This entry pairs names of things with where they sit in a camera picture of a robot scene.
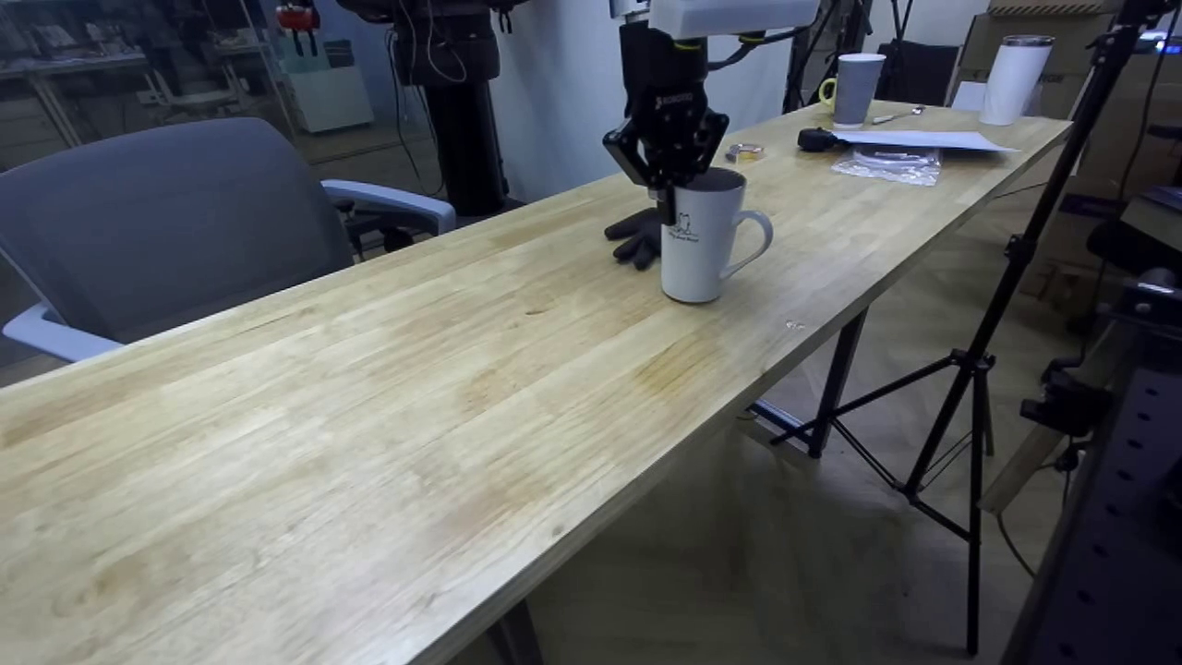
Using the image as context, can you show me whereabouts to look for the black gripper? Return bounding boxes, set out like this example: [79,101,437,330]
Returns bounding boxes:
[599,19,734,227]

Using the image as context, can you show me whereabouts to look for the white ceramic mug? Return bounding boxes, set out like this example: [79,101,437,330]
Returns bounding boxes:
[658,165,777,311]

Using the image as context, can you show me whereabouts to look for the black glove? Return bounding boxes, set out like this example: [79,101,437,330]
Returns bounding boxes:
[602,202,670,272]

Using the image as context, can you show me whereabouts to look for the small black oval object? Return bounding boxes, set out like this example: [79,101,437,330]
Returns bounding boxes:
[794,126,855,160]

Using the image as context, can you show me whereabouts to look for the grey tumbler cup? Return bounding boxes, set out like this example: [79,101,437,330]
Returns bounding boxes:
[831,46,891,129]

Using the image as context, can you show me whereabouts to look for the clear plastic sleeve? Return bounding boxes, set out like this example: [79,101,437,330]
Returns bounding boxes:
[831,147,947,187]

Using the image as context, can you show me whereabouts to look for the white paper sheets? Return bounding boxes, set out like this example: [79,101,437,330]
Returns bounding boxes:
[835,120,1013,160]

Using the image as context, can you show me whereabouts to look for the dark table leg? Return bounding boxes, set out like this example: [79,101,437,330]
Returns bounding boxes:
[805,307,870,461]
[485,599,546,665]

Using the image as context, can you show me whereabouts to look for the white cabinet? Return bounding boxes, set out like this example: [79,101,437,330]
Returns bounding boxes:
[278,34,375,136]

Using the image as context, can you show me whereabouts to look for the red object on cabinet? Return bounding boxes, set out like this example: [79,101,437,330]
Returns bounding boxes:
[271,0,325,37]

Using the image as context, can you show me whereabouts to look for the black equipment block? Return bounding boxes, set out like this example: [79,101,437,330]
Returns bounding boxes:
[1081,181,1182,299]

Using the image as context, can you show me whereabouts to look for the grey office chair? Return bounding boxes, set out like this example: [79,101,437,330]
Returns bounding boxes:
[0,113,463,367]

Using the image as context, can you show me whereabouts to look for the black perforated breadboard table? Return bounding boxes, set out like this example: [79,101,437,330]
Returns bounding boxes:
[1002,263,1182,665]

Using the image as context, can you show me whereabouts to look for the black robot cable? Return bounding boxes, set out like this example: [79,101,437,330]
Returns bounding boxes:
[700,0,865,72]

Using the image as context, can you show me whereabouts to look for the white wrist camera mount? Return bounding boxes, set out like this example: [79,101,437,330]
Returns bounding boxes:
[604,0,823,41]

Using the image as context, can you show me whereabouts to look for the black stand with cables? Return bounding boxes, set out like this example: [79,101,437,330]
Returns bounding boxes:
[331,0,529,227]

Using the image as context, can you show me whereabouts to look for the black camera tripod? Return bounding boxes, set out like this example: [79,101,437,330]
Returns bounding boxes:
[751,0,1182,656]

